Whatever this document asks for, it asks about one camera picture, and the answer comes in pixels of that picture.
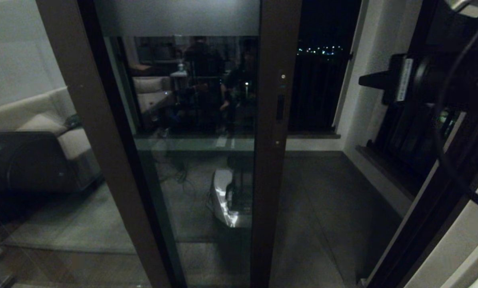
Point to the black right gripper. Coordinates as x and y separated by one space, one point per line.
406 80

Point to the brown framed sliding glass door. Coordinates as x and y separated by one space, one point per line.
278 180

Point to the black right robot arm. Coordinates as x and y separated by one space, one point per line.
462 84

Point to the black balcony railing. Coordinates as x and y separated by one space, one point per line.
322 92

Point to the black barred window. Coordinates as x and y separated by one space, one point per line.
406 132

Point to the stone window sill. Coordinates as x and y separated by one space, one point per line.
382 170

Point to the brown framed fixed glass panel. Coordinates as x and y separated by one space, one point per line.
110 160

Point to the dark green cloth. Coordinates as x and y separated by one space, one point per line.
73 121

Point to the beige sofa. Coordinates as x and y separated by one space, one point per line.
74 144

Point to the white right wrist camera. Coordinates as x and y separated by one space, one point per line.
468 6

